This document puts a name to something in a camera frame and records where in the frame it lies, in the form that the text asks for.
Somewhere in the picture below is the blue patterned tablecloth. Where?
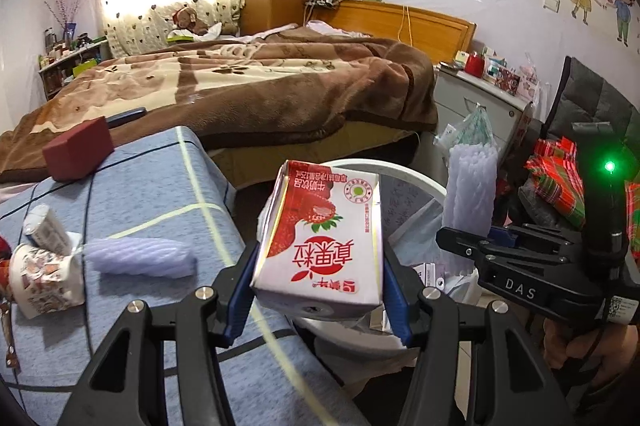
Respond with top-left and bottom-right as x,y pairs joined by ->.
1,126 -> 364,425

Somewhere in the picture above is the black metal chair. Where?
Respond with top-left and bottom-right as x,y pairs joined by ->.
541,56 -> 640,169

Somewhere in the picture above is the pink strawberry milk carton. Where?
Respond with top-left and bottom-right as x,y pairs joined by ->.
250,160 -> 383,321

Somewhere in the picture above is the hanging plastic bag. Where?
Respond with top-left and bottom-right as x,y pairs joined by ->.
433,106 -> 497,154

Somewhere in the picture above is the patterned paper cup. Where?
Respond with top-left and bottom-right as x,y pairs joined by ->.
9,244 -> 85,319

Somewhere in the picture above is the black remote control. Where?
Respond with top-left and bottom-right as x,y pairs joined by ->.
106,107 -> 146,129

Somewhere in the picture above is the purple branch vase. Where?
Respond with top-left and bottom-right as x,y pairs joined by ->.
44,0 -> 85,40

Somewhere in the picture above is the wooden headboard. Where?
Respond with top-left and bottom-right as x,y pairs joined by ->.
309,0 -> 476,64

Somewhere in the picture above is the teddy bear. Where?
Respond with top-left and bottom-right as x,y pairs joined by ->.
172,6 -> 209,36

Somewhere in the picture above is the lavender foam net sleeve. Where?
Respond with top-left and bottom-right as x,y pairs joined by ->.
82,237 -> 198,279

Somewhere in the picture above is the brown bed blanket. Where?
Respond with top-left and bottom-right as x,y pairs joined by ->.
1,28 -> 437,183

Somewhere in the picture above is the right hand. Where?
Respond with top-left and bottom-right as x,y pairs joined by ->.
544,319 -> 639,385

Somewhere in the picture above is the brown snack wrapper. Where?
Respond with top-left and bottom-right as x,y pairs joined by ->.
0,297 -> 21,371

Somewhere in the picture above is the grey side cabinet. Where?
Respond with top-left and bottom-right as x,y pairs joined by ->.
432,64 -> 534,167

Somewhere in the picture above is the dark red box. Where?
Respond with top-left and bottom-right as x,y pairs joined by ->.
42,116 -> 115,181

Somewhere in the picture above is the red green plaid bag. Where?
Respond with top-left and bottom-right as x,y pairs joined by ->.
525,137 -> 640,261

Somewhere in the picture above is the white yogurt cup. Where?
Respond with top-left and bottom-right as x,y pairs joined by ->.
23,204 -> 74,256

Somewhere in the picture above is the red cup on cabinet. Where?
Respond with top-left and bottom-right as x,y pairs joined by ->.
464,53 -> 485,79

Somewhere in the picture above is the white trash bin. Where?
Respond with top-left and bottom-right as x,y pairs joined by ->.
257,157 -> 482,352

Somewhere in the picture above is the cluttered wooden shelf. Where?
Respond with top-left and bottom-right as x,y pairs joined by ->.
39,40 -> 111,101

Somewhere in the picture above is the red cartoon can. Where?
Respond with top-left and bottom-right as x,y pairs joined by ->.
0,238 -> 12,297

